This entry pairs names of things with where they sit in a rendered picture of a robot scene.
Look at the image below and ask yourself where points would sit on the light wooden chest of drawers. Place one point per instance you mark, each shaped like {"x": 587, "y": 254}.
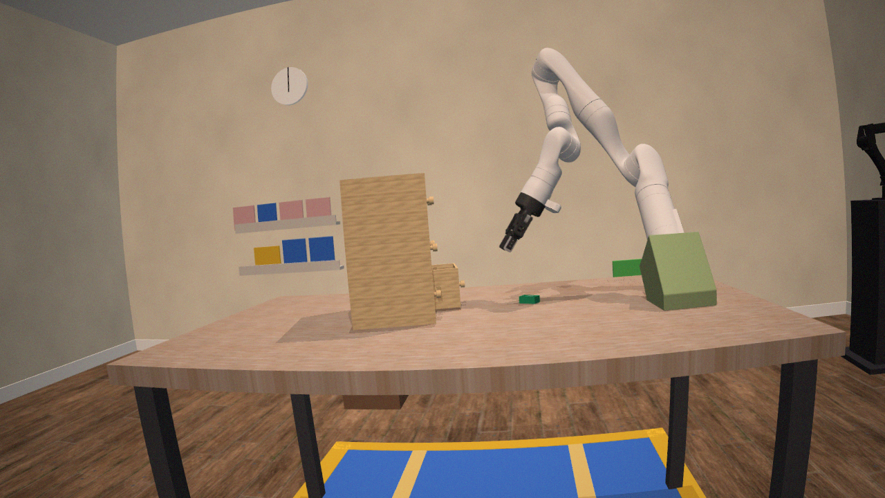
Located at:
{"x": 387, "y": 246}

